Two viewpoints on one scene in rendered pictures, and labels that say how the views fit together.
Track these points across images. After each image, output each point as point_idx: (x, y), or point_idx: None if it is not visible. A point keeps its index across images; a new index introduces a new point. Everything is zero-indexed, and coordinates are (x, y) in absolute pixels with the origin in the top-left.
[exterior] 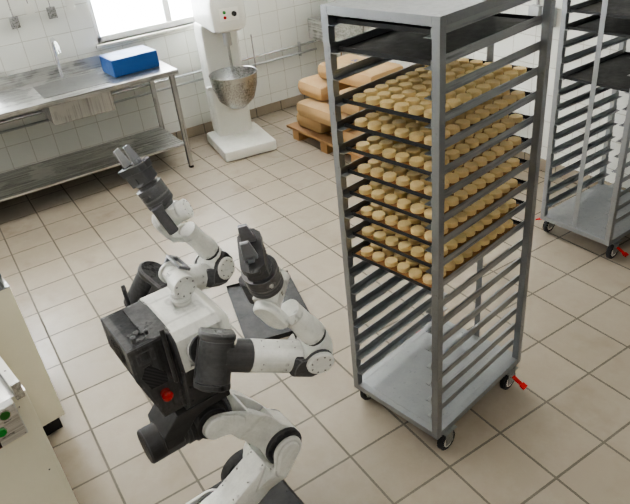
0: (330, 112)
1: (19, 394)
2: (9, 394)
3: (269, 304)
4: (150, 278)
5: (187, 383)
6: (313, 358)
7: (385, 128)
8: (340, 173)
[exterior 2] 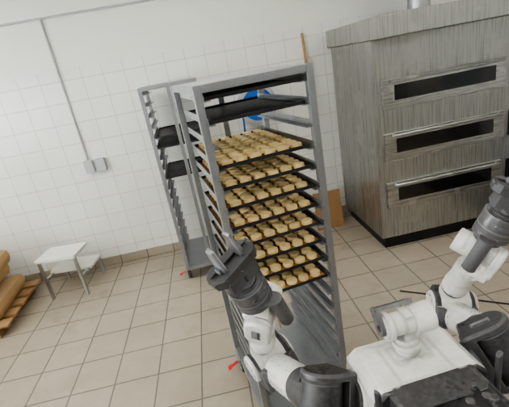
0: (214, 182)
1: None
2: None
3: (503, 248)
4: (343, 374)
5: None
6: (477, 299)
7: (261, 174)
8: (232, 233)
